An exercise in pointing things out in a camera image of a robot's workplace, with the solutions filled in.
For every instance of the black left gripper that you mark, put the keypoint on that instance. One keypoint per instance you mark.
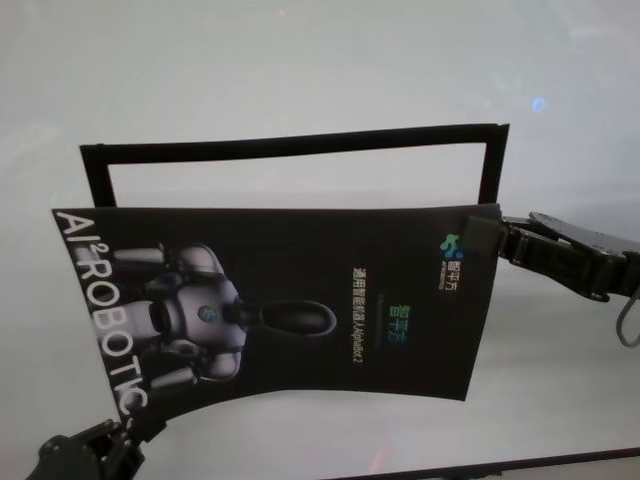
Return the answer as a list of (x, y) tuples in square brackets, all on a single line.
[(85, 460)]

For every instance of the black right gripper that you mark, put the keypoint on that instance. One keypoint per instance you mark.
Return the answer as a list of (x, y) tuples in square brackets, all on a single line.
[(575, 260)]

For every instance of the black robot print poster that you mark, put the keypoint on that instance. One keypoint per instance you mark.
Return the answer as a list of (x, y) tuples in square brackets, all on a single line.
[(300, 250)]

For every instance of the black tape frame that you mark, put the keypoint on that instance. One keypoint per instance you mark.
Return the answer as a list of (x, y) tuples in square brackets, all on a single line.
[(95, 170)]

